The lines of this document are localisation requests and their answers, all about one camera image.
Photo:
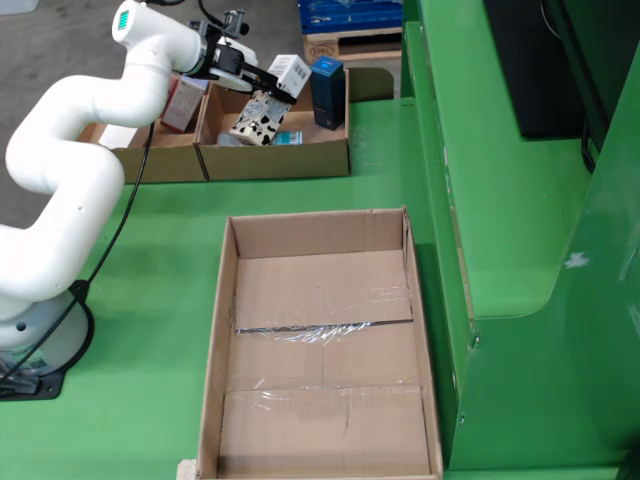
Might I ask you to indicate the wooden pallet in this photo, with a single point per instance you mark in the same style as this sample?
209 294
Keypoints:
370 45

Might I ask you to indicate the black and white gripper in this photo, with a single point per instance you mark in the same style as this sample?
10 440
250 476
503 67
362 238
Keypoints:
225 62

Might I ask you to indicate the cardboard box with dark flap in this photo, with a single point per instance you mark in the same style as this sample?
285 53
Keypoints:
275 162

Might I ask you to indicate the white bottle with teal label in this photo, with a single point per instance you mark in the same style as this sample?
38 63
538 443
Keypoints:
290 138

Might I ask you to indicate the large open cardboard tray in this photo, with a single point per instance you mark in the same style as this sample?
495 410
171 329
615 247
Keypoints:
320 360

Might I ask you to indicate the pink box with blue top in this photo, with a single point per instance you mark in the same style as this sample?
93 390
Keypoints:
182 105

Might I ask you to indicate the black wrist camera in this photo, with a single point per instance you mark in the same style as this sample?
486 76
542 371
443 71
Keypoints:
235 22

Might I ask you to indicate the blue pallet crate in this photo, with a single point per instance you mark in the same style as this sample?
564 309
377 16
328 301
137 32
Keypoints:
350 15

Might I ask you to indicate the plain open cardboard box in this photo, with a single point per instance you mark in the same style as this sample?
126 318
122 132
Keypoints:
165 167

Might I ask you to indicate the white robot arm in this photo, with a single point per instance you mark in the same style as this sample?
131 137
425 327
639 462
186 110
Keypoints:
75 165

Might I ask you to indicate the cow print hand cream box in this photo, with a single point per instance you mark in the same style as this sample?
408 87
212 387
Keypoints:
257 120

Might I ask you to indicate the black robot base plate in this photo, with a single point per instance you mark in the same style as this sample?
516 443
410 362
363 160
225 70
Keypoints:
80 360

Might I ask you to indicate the white plastic container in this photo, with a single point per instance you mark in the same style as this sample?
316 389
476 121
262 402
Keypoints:
17 6

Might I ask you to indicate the dark blue product box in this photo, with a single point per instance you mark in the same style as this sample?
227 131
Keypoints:
327 95

